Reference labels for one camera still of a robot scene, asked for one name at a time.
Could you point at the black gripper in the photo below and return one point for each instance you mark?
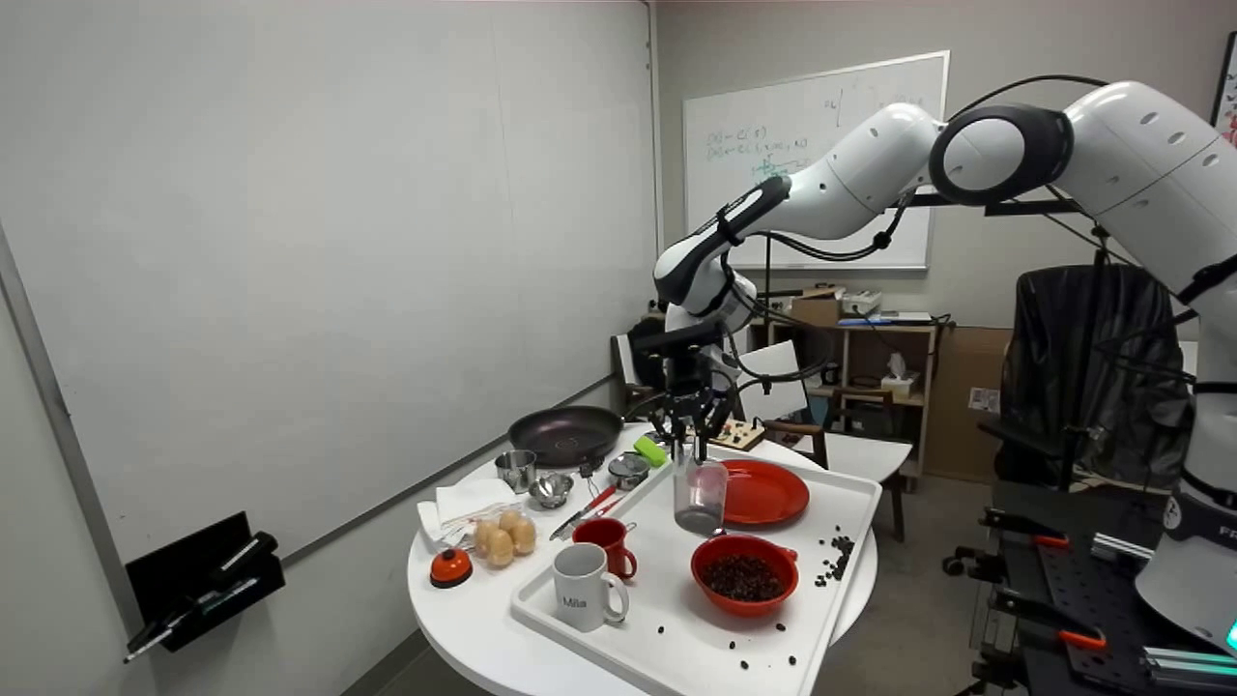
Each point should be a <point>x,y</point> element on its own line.
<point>698,387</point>

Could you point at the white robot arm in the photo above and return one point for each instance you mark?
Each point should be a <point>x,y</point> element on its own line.
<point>1140,167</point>

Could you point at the small steel bowl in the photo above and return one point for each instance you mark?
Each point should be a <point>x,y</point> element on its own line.
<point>546,494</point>

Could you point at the red bowl with coffee beans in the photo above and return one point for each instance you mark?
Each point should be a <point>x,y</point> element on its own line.
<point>743,579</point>

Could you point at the green sponge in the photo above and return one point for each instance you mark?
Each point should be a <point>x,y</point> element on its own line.
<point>652,449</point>

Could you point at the red plate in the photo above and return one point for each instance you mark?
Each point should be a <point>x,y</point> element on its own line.
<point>764,497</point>

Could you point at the black frying pan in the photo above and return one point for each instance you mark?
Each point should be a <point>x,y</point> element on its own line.
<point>565,435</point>

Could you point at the red mug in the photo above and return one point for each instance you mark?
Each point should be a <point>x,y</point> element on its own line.
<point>613,538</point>

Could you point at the wooden shelf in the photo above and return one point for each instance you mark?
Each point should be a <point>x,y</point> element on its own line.
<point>869,378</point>

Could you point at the wooden chair white seat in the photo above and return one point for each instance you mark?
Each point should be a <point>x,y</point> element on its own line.
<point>864,457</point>

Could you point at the white plastic tray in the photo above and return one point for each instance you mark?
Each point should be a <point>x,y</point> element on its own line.
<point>674,644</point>

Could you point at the white mug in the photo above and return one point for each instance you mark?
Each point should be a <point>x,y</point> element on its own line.
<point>586,591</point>

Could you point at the bag of eggs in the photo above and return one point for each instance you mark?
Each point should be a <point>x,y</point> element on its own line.
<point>504,537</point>

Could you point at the round white table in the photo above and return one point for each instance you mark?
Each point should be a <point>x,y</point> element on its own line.
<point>498,630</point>

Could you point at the white paper napkin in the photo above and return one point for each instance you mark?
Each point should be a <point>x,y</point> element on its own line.
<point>458,505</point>

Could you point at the orange call bell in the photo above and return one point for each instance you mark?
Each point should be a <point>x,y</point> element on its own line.
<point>448,568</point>

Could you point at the whiteboard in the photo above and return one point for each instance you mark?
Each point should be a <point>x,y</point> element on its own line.
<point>743,138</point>

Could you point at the black covered chair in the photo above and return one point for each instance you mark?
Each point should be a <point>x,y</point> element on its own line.
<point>1092,386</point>

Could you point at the red handled knife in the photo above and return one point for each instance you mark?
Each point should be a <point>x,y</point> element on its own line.
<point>592,505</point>

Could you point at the black wall holder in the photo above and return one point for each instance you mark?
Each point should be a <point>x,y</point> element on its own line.
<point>202,581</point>

